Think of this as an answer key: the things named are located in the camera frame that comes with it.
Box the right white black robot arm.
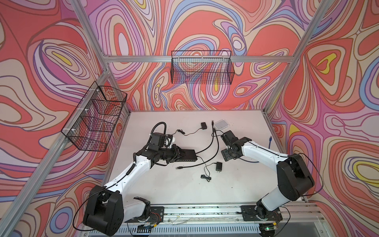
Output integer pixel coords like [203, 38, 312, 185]
[221, 130, 315, 220]

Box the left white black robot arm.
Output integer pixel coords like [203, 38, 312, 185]
[83, 129, 186, 237]

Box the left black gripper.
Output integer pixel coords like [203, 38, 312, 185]
[157, 144, 187, 164]

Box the back wire mesh basket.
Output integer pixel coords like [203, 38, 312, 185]
[170, 49, 235, 85]

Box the lower black ethernet cable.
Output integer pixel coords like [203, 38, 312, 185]
[176, 127, 221, 170]

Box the upper black ethernet cable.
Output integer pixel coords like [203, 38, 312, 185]
[195, 120, 215, 155]

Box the small white network switch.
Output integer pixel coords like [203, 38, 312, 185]
[214, 119, 230, 131]

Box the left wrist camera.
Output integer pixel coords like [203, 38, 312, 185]
[149, 132, 175, 148]

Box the black ethernet cable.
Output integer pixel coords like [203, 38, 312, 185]
[195, 120, 215, 155]
[176, 127, 221, 170]

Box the black network switch box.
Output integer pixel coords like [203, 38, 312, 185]
[175, 149, 197, 163]

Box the left wire mesh basket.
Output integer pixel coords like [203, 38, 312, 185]
[61, 82, 127, 152]

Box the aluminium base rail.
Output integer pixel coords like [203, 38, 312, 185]
[114, 201, 332, 237]

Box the black power adapter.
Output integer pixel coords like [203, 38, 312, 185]
[172, 122, 208, 136]
[196, 155, 223, 183]

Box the wire mesh basket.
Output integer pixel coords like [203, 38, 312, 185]
[61, 82, 127, 152]
[170, 49, 235, 85]

